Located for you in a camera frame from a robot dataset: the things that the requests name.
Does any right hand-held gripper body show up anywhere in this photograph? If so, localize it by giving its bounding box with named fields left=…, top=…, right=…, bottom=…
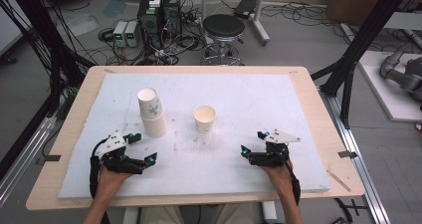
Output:
left=248, top=127, right=303, bottom=168

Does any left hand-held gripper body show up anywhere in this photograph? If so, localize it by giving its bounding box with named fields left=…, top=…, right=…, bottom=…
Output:
left=90, top=131, right=147, bottom=175

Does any stack of white paper cups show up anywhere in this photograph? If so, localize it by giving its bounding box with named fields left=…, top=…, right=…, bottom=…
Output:
left=136, top=87, right=169, bottom=139

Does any single printed paper cup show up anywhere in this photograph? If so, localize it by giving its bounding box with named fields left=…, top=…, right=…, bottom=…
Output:
left=193, top=105, right=217, bottom=134

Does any person's right hand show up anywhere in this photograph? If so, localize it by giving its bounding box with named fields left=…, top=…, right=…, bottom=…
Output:
left=259, top=159, right=297, bottom=198

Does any person's left hand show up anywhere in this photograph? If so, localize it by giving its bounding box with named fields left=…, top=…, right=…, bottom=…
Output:
left=96, top=164, right=134, bottom=202

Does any white foam mat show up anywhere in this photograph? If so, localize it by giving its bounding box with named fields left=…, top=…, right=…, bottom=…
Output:
left=58, top=72, right=332, bottom=199

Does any thin wooden stick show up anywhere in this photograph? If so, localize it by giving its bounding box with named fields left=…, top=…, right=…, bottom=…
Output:
left=325, top=168, right=352, bottom=193

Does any grey power supply unit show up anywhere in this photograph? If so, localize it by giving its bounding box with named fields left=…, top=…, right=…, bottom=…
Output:
left=124, top=20, right=142, bottom=49
left=111, top=20, right=129, bottom=48

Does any black computer tower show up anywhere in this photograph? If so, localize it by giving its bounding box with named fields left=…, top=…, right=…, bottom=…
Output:
left=136, top=0, right=164, bottom=50
left=161, top=0, right=183, bottom=37

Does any black round stool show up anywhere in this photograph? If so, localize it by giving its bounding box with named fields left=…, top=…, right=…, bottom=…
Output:
left=200, top=13, right=247, bottom=67

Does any white platform board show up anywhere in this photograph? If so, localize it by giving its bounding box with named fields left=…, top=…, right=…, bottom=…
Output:
left=357, top=49, right=422, bottom=123

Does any black device on stand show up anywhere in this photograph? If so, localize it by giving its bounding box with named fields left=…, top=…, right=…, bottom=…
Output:
left=233, top=0, right=259, bottom=21

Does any large cardboard box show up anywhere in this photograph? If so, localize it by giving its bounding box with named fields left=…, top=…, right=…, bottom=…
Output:
left=325, top=0, right=388, bottom=27

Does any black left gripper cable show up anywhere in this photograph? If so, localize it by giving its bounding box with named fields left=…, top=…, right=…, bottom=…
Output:
left=88, top=137, right=112, bottom=224

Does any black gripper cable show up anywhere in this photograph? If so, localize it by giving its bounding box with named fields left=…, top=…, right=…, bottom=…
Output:
left=88, top=137, right=112, bottom=224
left=286, top=162, right=303, bottom=208

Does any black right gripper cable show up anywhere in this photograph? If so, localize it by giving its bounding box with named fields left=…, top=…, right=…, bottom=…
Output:
left=286, top=162, right=303, bottom=208

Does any aluminium floor rail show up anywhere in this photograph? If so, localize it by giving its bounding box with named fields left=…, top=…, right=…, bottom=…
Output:
left=318, top=87, right=393, bottom=224
left=0, top=114, right=58, bottom=207

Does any tangle of floor cables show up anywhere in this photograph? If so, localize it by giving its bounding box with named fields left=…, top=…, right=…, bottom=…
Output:
left=97, top=24, right=207, bottom=67

